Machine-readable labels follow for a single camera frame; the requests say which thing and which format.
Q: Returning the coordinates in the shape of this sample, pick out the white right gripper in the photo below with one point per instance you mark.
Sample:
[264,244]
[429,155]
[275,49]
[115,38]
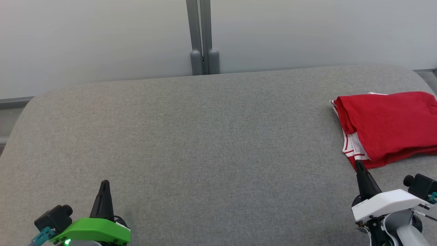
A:
[385,203]

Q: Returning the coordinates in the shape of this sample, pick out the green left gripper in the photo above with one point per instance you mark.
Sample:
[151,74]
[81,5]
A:
[92,229]

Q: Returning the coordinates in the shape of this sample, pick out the red and white basketball jersey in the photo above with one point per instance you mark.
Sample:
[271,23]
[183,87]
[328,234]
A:
[392,123]

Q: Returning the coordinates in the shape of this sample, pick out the grey fabric sofa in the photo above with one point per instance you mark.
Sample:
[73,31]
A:
[205,136]

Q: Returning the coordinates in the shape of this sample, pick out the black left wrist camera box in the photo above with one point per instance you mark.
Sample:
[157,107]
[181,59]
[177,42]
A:
[54,217]

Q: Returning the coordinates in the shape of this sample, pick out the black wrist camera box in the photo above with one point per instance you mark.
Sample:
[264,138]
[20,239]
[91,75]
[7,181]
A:
[421,186]
[54,217]

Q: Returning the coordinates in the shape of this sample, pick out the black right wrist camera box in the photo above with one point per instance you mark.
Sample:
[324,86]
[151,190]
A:
[421,186]

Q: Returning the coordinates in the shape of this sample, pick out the grey partition base rail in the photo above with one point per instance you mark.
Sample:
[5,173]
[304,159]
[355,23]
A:
[15,102]

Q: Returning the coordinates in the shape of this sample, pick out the grey partition post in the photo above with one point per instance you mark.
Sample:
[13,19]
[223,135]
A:
[204,37]

